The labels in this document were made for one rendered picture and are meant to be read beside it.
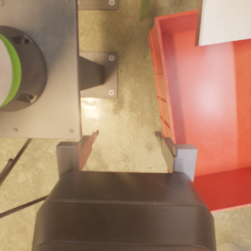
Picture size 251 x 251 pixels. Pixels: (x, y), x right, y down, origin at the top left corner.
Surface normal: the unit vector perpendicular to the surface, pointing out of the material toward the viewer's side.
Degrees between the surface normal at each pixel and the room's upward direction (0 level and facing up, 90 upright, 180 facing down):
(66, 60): 0
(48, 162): 0
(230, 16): 30
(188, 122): 0
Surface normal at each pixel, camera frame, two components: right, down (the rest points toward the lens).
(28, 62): 0.96, -0.06
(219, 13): 0.07, 0.69
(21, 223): -0.01, 0.25
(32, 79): 0.90, 0.34
